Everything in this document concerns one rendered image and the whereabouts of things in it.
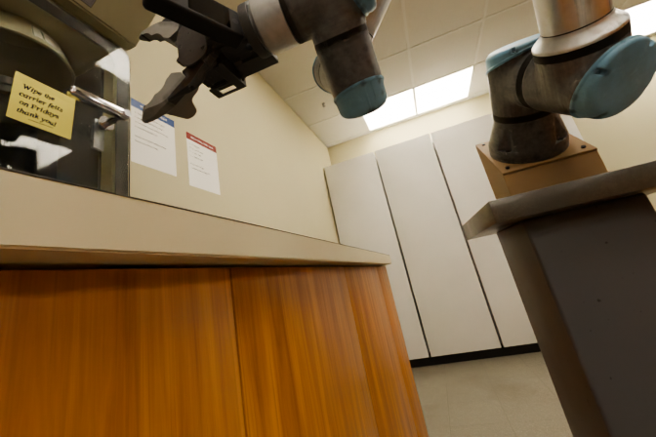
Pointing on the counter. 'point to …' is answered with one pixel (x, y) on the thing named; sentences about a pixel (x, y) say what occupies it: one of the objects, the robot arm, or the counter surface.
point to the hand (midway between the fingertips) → (136, 75)
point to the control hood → (99, 18)
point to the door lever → (100, 107)
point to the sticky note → (41, 105)
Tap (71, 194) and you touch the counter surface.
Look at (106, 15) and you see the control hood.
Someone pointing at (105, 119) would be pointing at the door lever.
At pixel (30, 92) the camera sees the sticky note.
